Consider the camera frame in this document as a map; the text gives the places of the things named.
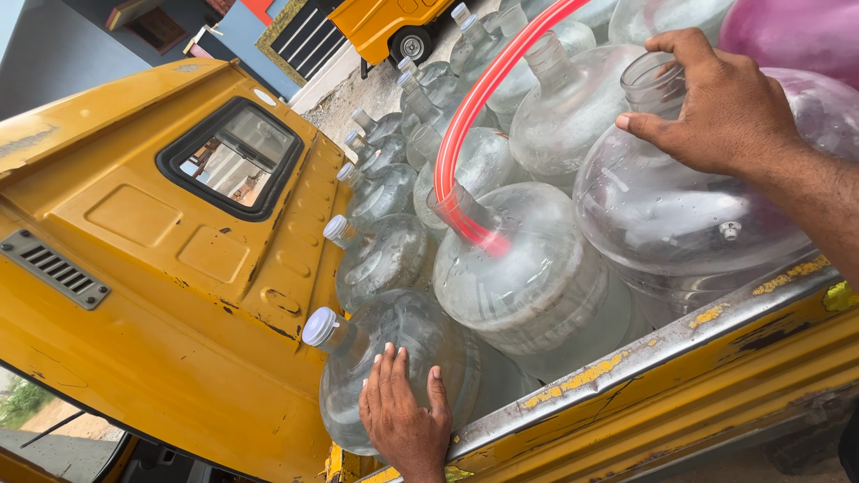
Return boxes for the load of clear water jugs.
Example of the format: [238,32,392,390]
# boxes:
[322,0,739,385]

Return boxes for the black windshield wiper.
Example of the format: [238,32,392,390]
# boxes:
[19,410,88,449]

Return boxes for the yellow truck bed side wall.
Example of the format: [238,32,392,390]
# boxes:
[356,254,859,483]

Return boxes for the black gate with yellow frame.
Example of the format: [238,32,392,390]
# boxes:
[255,0,350,88]

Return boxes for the black-framed cab window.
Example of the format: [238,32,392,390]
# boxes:
[156,97,305,223]

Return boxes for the open-necked clear water jug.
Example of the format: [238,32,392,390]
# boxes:
[573,50,859,330]

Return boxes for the purple water jug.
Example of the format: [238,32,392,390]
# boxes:
[716,0,859,89]

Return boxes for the grey vent grille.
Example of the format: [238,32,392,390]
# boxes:
[0,229,111,311]

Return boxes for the red hose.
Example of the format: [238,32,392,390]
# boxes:
[433,0,591,257]

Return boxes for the white-capped clear water jug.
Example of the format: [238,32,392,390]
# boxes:
[301,288,481,458]

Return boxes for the person's left hand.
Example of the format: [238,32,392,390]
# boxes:
[359,342,454,472]

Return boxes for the yellow truck cab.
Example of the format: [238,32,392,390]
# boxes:
[0,57,357,483]

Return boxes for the person's right hand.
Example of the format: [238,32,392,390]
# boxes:
[615,28,810,179]

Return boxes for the yellow parked vehicle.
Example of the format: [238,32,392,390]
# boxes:
[327,0,465,68]

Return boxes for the grey building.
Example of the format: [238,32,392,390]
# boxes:
[0,0,303,122]

